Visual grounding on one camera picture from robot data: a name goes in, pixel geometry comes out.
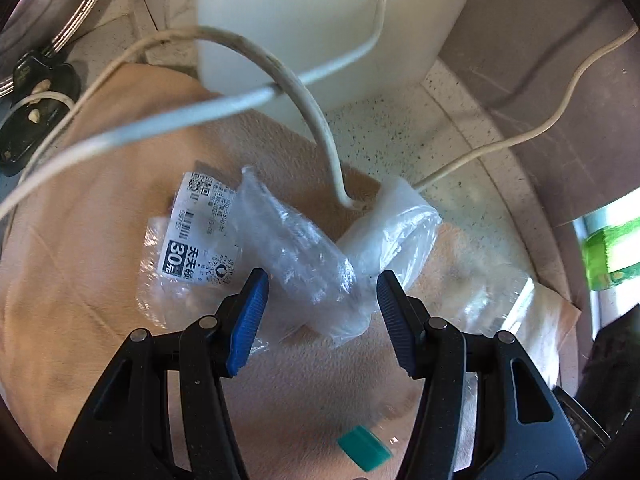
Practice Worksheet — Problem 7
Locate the white translucent plastic bag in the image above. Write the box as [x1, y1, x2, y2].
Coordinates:
[300, 176, 443, 348]

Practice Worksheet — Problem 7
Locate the clear bag with white label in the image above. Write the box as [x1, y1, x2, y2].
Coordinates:
[137, 159, 273, 358]

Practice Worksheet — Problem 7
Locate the white cable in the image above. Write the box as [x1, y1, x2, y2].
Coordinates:
[7, 90, 73, 118]
[0, 0, 413, 221]
[412, 25, 640, 193]
[0, 27, 368, 211]

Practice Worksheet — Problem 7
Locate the white cylindrical container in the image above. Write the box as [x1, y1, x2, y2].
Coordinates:
[196, 0, 488, 128]

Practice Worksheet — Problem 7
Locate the beige cloth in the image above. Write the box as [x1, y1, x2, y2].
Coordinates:
[0, 62, 583, 480]

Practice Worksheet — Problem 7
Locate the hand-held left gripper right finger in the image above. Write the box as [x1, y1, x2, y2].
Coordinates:
[376, 270, 588, 480]

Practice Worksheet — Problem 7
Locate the green dish soap bottle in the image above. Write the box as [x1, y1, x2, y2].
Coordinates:
[580, 212, 640, 292]

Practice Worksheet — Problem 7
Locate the black plastic object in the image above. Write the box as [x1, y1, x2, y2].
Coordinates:
[0, 49, 82, 177]

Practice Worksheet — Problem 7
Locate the flat clear wrapper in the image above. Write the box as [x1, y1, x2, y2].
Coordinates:
[440, 265, 543, 341]

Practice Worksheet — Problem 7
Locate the clear plastic bag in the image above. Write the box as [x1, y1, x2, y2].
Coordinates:
[235, 166, 363, 308]

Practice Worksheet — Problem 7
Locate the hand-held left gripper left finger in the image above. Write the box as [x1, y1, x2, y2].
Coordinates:
[57, 268, 269, 480]

